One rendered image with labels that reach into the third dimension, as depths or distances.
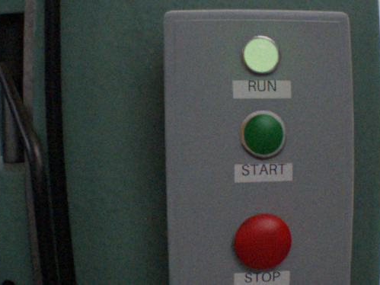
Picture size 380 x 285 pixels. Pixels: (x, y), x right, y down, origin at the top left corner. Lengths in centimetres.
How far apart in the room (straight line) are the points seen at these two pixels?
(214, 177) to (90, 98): 11
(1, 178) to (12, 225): 3
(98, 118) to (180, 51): 9
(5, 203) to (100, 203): 9
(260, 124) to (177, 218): 6
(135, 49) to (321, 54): 12
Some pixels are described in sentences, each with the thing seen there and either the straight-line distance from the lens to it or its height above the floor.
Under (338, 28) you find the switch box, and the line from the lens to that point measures 41.
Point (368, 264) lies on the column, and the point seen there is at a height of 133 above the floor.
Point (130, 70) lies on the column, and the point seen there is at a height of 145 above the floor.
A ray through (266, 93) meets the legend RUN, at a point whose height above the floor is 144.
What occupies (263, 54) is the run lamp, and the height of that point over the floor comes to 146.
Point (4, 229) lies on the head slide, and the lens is 55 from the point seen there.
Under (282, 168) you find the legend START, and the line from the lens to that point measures 41.
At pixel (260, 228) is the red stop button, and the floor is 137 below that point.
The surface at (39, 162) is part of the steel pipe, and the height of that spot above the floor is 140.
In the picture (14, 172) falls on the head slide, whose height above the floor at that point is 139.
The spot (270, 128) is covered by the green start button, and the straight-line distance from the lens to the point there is 40.
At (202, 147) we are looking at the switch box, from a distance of 41.
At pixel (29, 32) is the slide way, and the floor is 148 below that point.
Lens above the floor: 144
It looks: 3 degrees down
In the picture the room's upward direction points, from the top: 1 degrees counter-clockwise
